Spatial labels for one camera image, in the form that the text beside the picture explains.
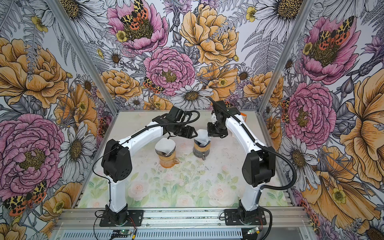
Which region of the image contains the white coffee filter stack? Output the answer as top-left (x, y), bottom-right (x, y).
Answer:
top-left (241, 113), bottom-right (247, 122)

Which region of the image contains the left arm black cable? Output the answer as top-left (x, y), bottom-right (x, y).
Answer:
top-left (91, 110), bottom-right (201, 211)

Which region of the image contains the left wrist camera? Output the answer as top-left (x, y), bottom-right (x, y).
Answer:
top-left (166, 106), bottom-right (184, 122)

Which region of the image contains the green circuit board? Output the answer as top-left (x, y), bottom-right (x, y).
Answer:
top-left (111, 230), bottom-right (133, 239)

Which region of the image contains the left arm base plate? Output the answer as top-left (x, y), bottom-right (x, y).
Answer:
top-left (99, 210), bottom-right (144, 227)

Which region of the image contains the white vented cable duct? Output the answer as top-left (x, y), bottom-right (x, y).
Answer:
top-left (57, 228), bottom-right (243, 240)

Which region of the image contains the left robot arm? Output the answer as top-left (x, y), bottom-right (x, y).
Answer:
top-left (101, 110), bottom-right (200, 226)

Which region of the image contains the aluminium mounting rail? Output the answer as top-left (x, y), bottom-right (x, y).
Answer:
top-left (54, 206), bottom-right (310, 230)

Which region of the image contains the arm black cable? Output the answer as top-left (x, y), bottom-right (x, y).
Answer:
top-left (91, 110), bottom-right (201, 211)
top-left (208, 96), bottom-right (298, 191)

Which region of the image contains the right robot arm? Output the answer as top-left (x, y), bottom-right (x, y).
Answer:
top-left (207, 100), bottom-right (276, 225)

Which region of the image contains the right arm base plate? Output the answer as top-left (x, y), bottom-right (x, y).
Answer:
top-left (224, 208), bottom-right (267, 226)

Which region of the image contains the blue glass dripper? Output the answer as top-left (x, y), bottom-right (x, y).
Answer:
top-left (194, 137), bottom-right (211, 148)

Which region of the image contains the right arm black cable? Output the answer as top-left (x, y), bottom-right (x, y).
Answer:
top-left (208, 96), bottom-right (298, 191)

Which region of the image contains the clear grey glass pitcher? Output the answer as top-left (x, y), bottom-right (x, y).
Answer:
top-left (193, 149), bottom-right (210, 161)

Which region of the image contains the orange glass pitcher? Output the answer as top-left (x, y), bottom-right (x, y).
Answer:
top-left (159, 153), bottom-right (180, 169)

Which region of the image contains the single white coffee filter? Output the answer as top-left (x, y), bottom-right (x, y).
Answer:
top-left (155, 138), bottom-right (176, 157)

